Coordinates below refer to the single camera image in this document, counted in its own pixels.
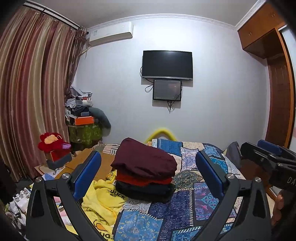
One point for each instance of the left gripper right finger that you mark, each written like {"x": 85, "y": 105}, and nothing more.
{"x": 213, "y": 175}

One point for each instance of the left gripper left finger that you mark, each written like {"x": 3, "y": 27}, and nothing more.
{"x": 83, "y": 175}

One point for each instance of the maroon polo shirt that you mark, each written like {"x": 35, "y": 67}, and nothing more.
{"x": 134, "y": 157}

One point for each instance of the wooden bedside desk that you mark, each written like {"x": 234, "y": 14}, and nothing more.
{"x": 104, "y": 170}

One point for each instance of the yellow duck blanket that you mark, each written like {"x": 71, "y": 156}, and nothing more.
{"x": 102, "y": 203}

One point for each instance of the brown wooden door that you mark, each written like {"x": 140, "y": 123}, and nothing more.
{"x": 279, "y": 127}

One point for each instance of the red plush toy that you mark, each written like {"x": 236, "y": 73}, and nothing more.
{"x": 54, "y": 146}

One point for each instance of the orange box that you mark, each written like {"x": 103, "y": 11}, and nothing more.
{"x": 86, "y": 120}

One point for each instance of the blue patchwork bedspread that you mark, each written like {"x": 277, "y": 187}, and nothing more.
{"x": 192, "y": 203}

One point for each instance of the red folded garment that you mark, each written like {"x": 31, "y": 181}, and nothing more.
{"x": 139, "y": 180}

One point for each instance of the clutter pile on cabinet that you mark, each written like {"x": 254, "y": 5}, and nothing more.
{"x": 80, "y": 104}

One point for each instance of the dark navy folded garment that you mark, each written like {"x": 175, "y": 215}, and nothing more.
{"x": 152, "y": 192}

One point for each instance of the striped red curtain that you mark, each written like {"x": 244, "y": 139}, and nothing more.
{"x": 39, "y": 59}

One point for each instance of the wooden wardrobe cabinet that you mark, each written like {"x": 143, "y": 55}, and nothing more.
{"x": 260, "y": 36}

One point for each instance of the white air conditioner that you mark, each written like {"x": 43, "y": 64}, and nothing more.
{"x": 113, "y": 33}

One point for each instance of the yellow curved bed rail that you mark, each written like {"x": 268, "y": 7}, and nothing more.
{"x": 161, "y": 132}

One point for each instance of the small wall monitor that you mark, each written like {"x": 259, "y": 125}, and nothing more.
{"x": 167, "y": 90}

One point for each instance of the black wall television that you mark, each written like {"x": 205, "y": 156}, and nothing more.
{"x": 167, "y": 64}

